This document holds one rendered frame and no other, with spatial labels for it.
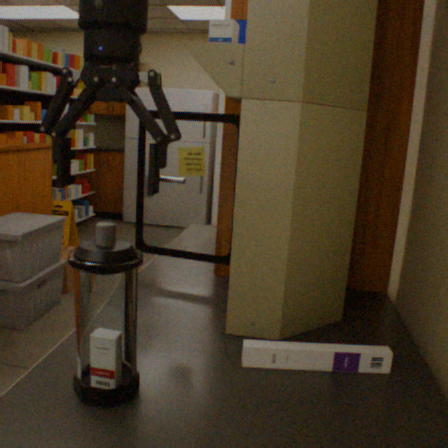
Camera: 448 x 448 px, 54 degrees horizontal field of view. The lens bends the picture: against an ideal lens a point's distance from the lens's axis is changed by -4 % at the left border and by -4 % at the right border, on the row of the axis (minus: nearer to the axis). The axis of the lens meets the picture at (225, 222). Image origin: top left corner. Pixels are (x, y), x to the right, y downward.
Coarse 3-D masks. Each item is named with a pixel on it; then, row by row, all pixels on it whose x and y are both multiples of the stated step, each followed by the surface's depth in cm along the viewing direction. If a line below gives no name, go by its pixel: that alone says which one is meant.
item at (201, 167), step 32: (192, 128) 119; (224, 128) 116; (192, 160) 120; (224, 160) 118; (160, 192) 124; (192, 192) 122; (224, 192) 119; (160, 224) 126; (192, 224) 123; (224, 224) 121
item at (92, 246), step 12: (96, 228) 64; (108, 228) 63; (84, 240) 66; (96, 240) 64; (108, 240) 64; (120, 240) 68; (84, 252) 62; (96, 252) 61; (108, 252) 62; (120, 252) 63; (132, 252) 65
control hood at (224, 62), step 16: (192, 48) 83; (208, 48) 82; (224, 48) 82; (240, 48) 82; (208, 64) 83; (224, 64) 83; (240, 64) 82; (224, 80) 83; (240, 80) 83; (240, 96) 84
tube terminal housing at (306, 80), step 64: (256, 0) 79; (320, 0) 80; (256, 64) 82; (320, 64) 83; (256, 128) 84; (320, 128) 86; (256, 192) 86; (320, 192) 90; (256, 256) 89; (320, 256) 94; (256, 320) 91; (320, 320) 98
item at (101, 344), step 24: (96, 264) 60; (120, 264) 61; (96, 288) 62; (120, 288) 63; (96, 312) 62; (120, 312) 64; (96, 336) 63; (120, 336) 64; (96, 360) 64; (120, 360) 65; (96, 384) 65; (120, 384) 66
